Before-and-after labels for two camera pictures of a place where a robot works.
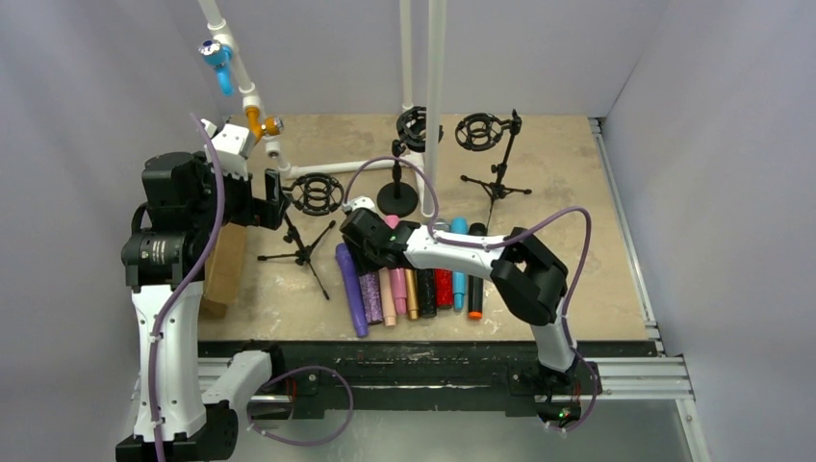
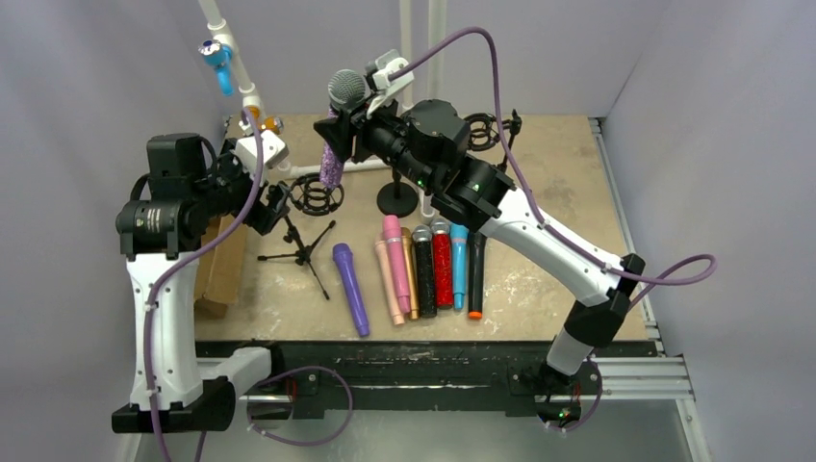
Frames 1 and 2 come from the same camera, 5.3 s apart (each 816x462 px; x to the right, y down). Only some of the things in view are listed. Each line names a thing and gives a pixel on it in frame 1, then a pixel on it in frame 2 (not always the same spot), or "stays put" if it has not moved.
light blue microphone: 459,225 stays put
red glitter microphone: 444,288 stays put
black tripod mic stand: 314,193 stays put
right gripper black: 357,231 → 352,127
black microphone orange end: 475,282 stays put
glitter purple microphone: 370,288 → 345,89
